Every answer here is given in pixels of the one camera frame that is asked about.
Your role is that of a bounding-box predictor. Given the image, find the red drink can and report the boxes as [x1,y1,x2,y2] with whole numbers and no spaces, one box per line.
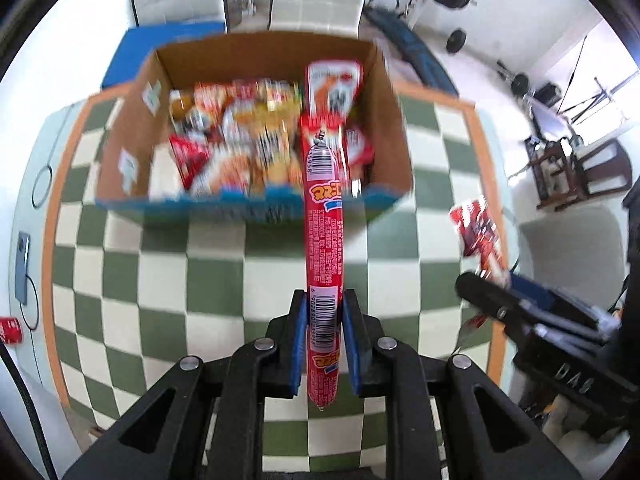
[0,316,25,346]

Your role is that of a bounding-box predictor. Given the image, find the blue black weight bench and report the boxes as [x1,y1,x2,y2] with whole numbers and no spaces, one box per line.
[362,4,459,97]

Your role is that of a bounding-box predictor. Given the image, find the green white checkered tablecloth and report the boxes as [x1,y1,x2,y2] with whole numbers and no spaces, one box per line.
[42,84,512,472]

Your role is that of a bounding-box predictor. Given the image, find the thick black cable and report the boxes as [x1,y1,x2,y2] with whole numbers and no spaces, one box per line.
[0,344,57,480]

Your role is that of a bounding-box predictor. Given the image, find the pile of snack packets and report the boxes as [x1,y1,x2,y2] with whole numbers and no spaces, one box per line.
[149,59,375,200]

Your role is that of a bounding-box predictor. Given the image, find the grey flat device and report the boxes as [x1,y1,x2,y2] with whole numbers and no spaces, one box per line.
[13,232,31,306]

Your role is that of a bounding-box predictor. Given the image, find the dark wooden chair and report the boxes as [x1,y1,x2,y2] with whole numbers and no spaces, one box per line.
[524,135,634,211]

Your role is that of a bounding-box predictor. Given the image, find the black bag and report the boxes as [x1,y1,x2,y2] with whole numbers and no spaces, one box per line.
[532,82,562,107]

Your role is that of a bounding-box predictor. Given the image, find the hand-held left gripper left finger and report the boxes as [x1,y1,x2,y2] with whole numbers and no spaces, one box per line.
[62,288,309,480]

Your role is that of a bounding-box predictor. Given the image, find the blue mat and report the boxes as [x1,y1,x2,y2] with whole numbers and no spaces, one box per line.
[99,22,227,92]

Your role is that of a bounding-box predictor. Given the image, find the thin cable loop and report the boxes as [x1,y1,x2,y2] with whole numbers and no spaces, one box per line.
[31,164,55,210]
[22,270,42,332]

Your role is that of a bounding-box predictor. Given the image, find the red sausage stick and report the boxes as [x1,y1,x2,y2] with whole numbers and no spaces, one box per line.
[302,131,347,409]

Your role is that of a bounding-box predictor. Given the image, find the red black snack packet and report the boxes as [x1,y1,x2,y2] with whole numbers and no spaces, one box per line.
[448,195,512,357]

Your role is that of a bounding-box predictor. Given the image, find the cardboard box blue print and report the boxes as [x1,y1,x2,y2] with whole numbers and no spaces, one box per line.
[94,30,417,224]

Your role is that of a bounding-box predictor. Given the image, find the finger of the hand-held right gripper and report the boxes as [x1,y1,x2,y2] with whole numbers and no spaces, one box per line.
[509,274,617,327]
[454,271,539,334]

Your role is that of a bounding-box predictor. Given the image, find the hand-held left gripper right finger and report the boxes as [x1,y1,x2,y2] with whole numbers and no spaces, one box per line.
[341,288,572,480]

